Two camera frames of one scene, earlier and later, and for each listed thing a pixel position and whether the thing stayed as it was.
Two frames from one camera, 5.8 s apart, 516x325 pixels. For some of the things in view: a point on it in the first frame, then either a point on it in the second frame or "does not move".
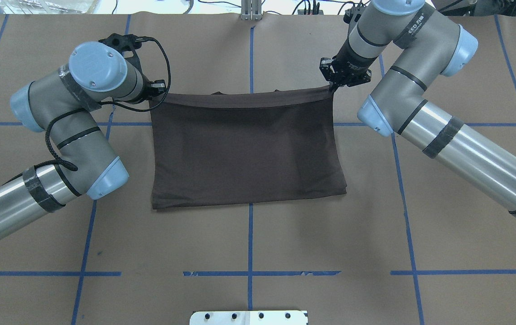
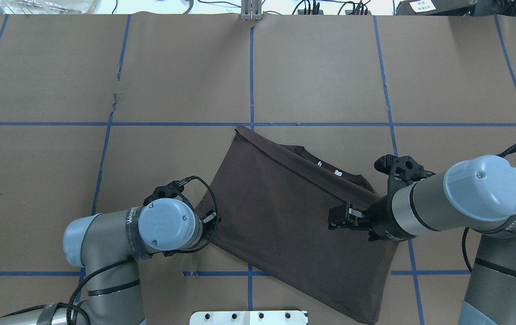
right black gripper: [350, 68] to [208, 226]
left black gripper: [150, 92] to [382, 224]
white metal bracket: [278, 317] does not move
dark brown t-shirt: [227, 148] to [271, 201]
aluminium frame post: [251, 10] does not move
